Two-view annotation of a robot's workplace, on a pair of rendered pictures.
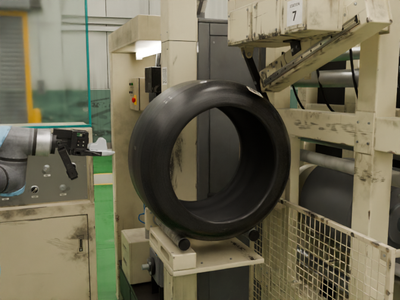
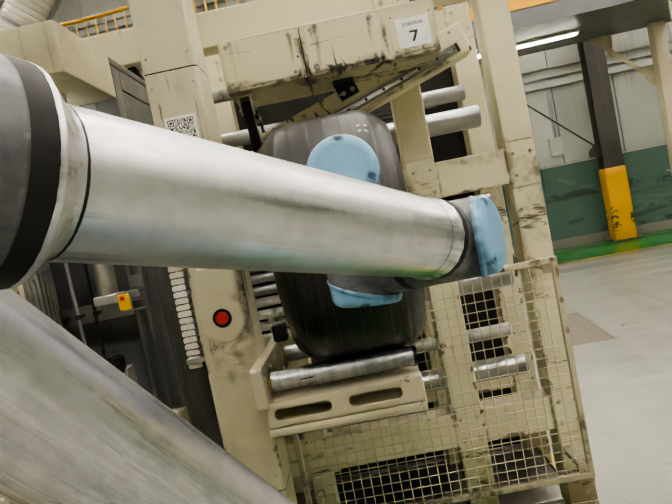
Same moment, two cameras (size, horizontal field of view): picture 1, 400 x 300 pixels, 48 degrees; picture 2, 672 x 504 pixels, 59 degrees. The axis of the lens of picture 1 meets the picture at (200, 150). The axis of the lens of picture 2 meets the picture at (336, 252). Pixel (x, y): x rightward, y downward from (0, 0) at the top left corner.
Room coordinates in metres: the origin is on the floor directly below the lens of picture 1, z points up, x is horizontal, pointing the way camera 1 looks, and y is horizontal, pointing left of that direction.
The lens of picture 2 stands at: (1.15, 1.33, 1.24)
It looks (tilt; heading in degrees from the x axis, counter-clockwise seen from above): 3 degrees down; 292
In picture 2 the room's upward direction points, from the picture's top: 11 degrees counter-clockwise
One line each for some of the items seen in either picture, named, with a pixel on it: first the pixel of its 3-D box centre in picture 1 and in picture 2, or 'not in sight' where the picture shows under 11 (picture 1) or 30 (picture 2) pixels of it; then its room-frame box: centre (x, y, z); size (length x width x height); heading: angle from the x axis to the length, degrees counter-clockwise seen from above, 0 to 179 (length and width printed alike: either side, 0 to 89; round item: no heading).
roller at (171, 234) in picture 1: (171, 230); (341, 368); (1.70, 0.12, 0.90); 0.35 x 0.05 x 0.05; 20
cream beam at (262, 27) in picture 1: (288, 21); (330, 57); (1.73, -0.34, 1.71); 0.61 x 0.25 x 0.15; 20
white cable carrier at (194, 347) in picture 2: not in sight; (180, 270); (2.05, 0.15, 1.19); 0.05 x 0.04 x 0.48; 110
